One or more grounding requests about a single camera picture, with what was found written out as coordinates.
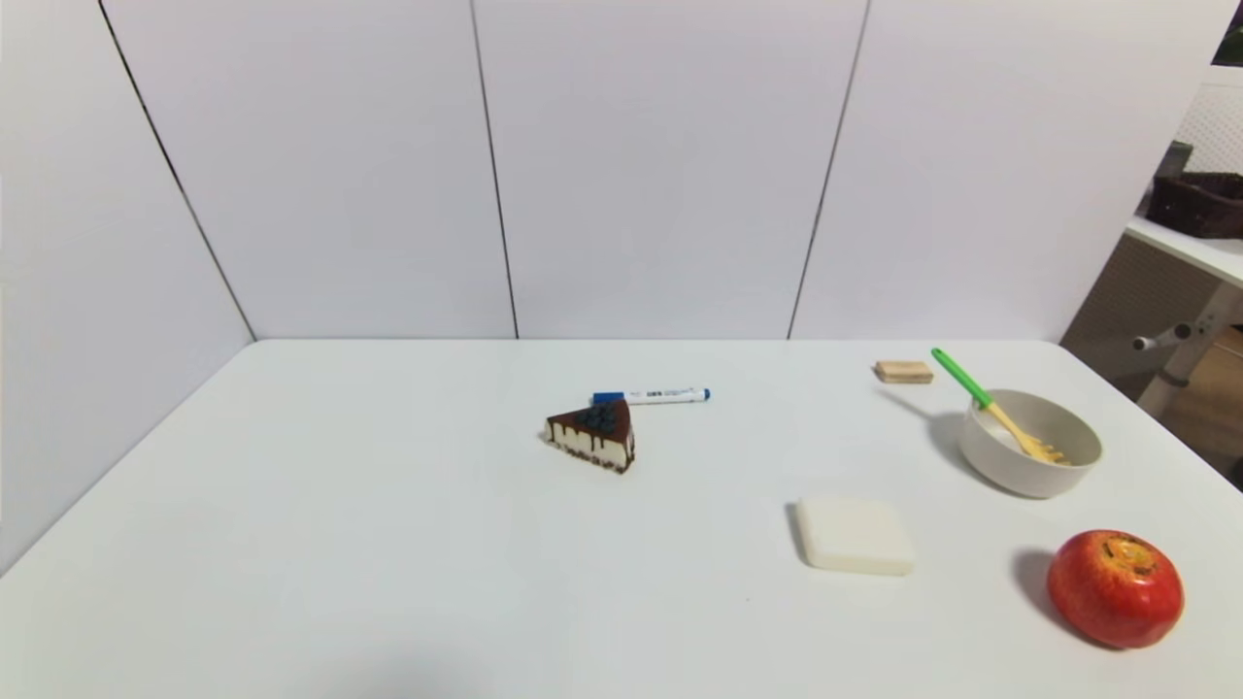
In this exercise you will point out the small tan wooden block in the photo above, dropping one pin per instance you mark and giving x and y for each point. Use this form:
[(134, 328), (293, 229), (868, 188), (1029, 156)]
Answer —
[(903, 371)]

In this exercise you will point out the beige round bowl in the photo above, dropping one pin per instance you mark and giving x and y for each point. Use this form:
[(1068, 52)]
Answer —
[(1010, 471)]

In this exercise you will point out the dark green object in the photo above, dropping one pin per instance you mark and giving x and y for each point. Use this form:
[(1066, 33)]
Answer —
[(1233, 44)]

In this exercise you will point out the dark brown basket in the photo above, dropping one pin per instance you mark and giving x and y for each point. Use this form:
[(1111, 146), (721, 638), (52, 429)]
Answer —
[(1199, 204)]

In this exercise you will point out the red apple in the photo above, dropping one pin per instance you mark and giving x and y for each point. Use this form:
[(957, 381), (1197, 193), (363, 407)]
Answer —
[(1115, 587)]

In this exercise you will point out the brown perforated panel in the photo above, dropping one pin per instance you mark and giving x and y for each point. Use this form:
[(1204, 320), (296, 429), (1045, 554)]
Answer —
[(1126, 291)]

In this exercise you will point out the chocolate blueberry cake slice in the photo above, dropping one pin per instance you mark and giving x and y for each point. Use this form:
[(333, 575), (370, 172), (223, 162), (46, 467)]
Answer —
[(594, 442)]

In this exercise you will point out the white rectangular soap block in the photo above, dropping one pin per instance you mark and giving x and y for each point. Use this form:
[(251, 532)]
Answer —
[(855, 537)]

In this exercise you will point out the white marker with blue cap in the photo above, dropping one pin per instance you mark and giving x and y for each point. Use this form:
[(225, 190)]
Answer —
[(660, 395)]

